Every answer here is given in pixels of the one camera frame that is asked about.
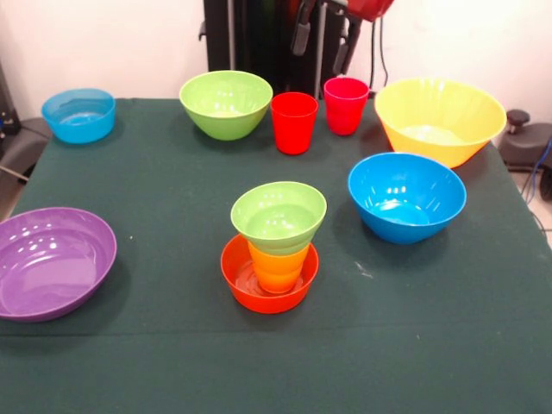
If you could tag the large blue plastic bowl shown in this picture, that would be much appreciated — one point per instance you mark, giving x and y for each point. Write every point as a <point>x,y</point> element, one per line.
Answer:
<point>405,194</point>

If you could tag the red plastic cup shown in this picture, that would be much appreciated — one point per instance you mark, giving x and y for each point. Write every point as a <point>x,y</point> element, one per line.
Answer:
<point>293,129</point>

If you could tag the small green ribbed bowl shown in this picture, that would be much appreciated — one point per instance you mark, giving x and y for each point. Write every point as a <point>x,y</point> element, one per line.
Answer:
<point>276,224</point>

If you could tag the small blue plastic bowl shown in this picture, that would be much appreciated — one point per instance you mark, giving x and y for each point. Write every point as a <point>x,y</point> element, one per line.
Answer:
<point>79,125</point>

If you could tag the orange plastic cup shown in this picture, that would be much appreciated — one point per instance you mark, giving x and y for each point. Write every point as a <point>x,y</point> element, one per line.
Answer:
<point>278,269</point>

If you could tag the dark green tablecloth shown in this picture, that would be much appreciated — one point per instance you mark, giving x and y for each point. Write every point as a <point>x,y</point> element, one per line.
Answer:
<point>276,358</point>

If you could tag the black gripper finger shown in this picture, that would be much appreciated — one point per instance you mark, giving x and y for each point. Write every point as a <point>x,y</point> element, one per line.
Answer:
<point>345,56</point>
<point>302,36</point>

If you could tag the grey machine base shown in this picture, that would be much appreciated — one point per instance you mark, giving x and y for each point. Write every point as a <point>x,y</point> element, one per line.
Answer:
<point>26,142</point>

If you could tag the grey base with black knob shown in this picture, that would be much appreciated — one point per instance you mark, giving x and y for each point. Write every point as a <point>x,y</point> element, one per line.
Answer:
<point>526,142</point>

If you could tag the orange plastic bowl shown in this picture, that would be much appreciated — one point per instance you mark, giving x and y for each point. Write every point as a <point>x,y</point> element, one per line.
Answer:
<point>241,289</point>

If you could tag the pink plastic cup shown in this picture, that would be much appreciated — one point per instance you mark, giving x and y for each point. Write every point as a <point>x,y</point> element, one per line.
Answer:
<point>343,112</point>

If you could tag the purple plastic bowl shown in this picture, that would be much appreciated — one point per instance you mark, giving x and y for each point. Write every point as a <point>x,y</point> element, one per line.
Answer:
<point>52,267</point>

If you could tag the yellow plastic bowl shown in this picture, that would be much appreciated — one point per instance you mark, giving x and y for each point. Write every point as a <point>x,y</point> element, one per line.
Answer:
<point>440,112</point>

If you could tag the black equipment rack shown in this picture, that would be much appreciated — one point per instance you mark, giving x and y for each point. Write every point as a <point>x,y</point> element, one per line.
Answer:
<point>6,108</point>

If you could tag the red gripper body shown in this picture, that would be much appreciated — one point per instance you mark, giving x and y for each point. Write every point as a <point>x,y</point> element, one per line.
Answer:
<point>371,8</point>

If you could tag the large green plastic bowl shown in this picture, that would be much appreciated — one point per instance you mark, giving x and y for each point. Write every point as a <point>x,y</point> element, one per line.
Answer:
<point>224,103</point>

